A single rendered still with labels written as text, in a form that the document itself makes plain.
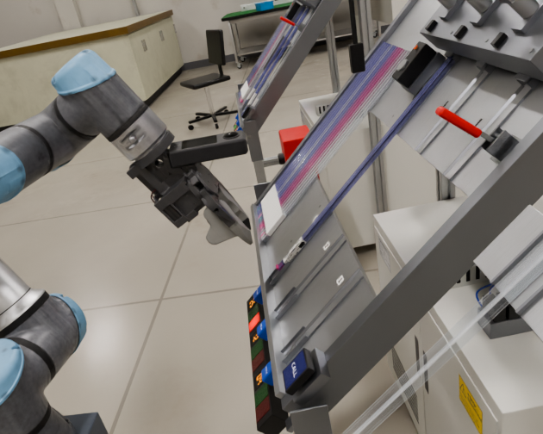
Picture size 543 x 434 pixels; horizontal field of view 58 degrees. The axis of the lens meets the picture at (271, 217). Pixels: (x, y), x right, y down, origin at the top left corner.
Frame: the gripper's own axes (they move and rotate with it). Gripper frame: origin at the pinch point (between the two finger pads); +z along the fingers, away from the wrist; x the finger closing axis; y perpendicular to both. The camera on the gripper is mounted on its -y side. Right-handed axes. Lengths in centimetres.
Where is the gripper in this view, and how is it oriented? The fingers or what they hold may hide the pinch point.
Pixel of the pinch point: (249, 228)
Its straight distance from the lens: 79.6
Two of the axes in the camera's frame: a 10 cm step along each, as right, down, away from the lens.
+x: 0.9, 4.3, -9.0
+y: -7.7, 6.0, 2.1
